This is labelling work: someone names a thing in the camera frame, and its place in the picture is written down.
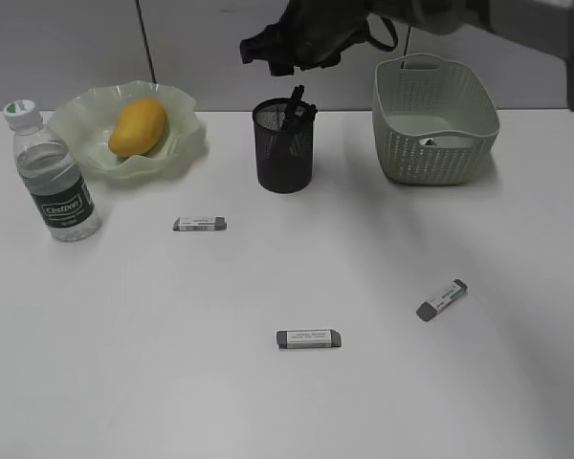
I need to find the clear water bottle green label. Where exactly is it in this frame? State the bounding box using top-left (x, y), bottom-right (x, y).
top-left (3, 99), bottom-right (101, 242)

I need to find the black marker pen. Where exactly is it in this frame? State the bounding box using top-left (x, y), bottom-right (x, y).
top-left (282, 85), bottom-right (304, 132)
top-left (295, 104), bottom-right (318, 136)
top-left (275, 115), bottom-right (298, 158)

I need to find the grey eraser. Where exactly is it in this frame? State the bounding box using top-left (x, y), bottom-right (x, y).
top-left (172, 216), bottom-right (228, 232)
top-left (416, 279), bottom-right (468, 322)
top-left (276, 329), bottom-right (342, 350)

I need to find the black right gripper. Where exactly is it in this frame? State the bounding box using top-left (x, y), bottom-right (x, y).
top-left (239, 0), bottom-right (371, 77)

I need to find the black cable left wall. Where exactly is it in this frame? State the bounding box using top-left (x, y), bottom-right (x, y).
top-left (135, 0), bottom-right (158, 84)

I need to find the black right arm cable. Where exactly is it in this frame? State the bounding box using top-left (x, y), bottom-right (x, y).
top-left (364, 13), bottom-right (397, 53)

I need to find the yellow mango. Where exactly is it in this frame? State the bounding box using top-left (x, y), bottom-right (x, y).
top-left (108, 98), bottom-right (167, 158)

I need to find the pale green wavy plate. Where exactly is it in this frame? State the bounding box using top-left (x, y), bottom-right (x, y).
top-left (48, 80), bottom-right (207, 183)

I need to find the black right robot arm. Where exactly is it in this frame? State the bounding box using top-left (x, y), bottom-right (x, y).
top-left (239, 1), bottom-right (574, 112)

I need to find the black mesh pen holder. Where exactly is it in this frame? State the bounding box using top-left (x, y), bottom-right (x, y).
top-left (253, 98), bottom-right (314, 194)

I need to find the green plastic woven basket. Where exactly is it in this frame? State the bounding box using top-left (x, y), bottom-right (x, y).
top-left (372, 54), bottom-right (500, 186)

